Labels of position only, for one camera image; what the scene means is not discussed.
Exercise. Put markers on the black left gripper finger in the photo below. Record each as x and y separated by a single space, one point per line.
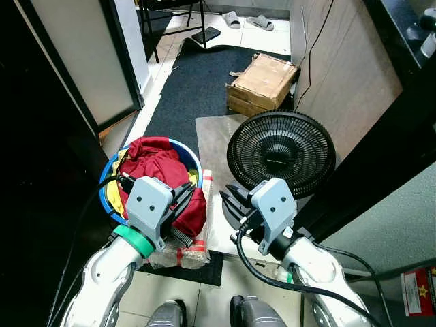
184 191
189 203

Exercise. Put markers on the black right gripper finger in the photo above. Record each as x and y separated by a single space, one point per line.
230 206
240 194

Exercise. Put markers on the dark red garment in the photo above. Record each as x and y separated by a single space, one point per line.
160 163

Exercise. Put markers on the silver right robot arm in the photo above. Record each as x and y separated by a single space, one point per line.
313 266

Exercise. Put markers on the black electric fan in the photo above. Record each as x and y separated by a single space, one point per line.
281 153

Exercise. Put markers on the blue plastic basin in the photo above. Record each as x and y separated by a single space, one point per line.
104 194

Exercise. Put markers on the grey robot left leg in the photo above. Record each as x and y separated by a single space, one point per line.
167 315

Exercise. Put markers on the grey robot leg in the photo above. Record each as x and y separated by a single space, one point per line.
257 313
167 315

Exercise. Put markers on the grey robot right leg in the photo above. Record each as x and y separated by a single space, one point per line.
257 313

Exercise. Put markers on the dark blue floor mat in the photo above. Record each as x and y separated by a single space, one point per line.
197 88

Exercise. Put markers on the brown cardboard box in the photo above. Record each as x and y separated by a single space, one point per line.
262 82

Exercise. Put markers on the red star sticker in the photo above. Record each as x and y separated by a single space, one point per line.
419 291

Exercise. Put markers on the black flat floor device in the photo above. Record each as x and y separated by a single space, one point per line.
206 35

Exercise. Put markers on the wood panel cabinet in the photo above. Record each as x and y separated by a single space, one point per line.
347 68

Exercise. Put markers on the grey slipper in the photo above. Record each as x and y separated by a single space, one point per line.
260 23
231 19

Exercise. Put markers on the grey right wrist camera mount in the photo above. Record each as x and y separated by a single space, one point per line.
274 204

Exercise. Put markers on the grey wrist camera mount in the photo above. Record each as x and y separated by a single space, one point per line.
148 204
274 204

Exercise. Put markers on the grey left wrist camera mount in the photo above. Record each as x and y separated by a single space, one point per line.
148 204

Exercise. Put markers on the black metal chair frame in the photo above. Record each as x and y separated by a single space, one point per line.
202 24

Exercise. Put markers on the white door black frame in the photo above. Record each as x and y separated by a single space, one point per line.
82 54

